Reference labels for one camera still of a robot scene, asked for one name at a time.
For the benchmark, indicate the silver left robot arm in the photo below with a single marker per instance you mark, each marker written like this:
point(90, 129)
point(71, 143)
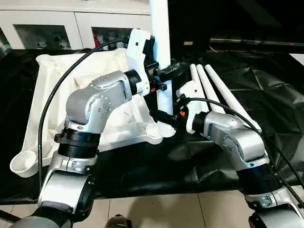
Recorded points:
point(95, 99)

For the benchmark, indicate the black work mat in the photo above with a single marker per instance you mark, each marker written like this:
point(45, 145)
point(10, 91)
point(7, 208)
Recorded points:
point(273, 95)

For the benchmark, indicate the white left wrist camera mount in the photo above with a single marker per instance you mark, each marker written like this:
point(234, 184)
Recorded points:
point(136, 52)

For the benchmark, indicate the white glass door cabinet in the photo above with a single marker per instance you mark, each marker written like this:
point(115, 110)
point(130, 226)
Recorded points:
point(76, 19)

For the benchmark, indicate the white plastic table leg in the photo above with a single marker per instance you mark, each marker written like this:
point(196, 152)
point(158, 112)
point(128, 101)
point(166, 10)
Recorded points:
point(209, 90)
point(160, 35)
point(195, 73)
point(232, 99)

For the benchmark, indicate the white flat board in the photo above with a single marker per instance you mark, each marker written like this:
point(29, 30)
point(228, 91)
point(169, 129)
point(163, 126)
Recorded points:
point(298, 58)

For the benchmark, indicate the white plastic table top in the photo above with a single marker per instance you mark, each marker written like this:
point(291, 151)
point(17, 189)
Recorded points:
point(54, 99)

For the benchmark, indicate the red white bottle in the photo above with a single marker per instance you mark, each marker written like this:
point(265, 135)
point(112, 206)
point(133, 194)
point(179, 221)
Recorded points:
point(97, 40)

